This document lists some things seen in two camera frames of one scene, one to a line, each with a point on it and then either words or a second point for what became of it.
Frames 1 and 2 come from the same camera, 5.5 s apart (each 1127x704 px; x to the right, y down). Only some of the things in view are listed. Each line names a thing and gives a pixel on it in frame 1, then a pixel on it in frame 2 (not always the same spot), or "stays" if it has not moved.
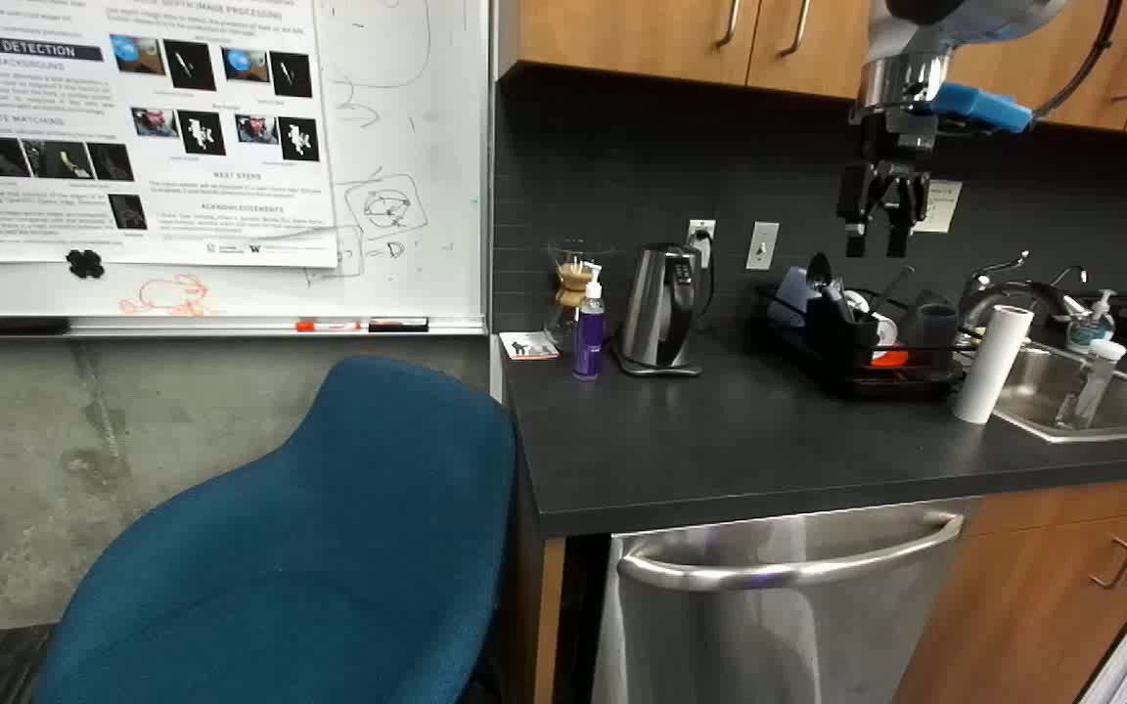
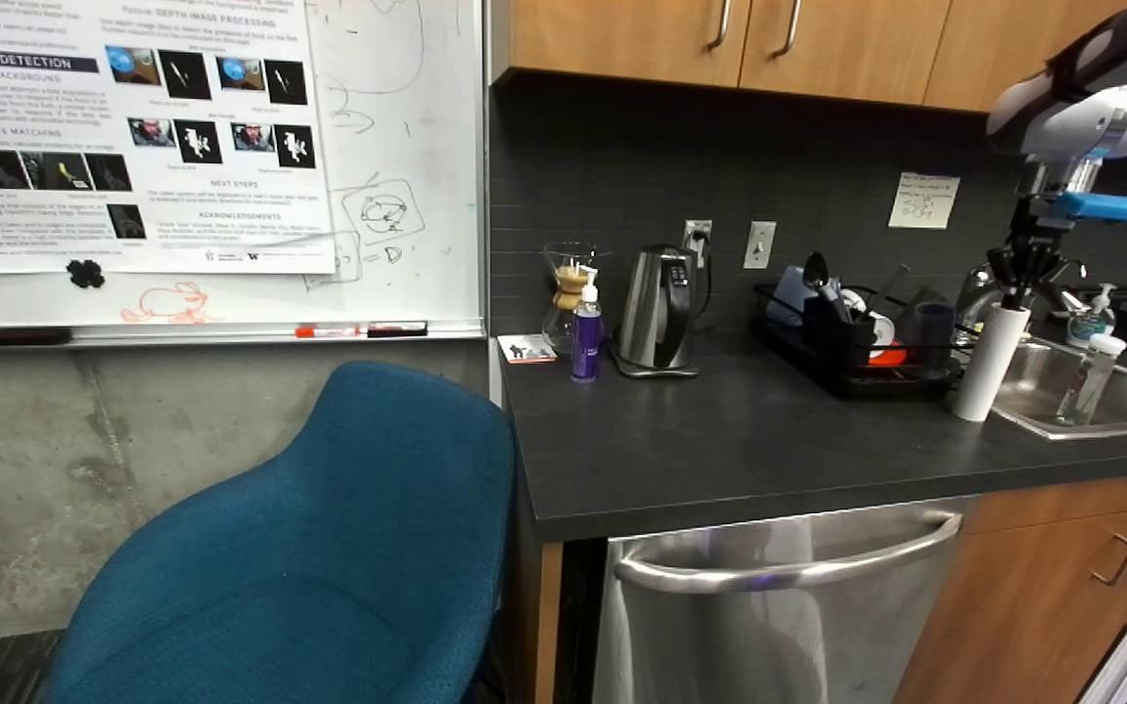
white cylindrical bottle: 992,357 stays
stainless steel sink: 1121,404 stays
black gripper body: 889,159 -> 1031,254
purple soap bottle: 593,331 stays
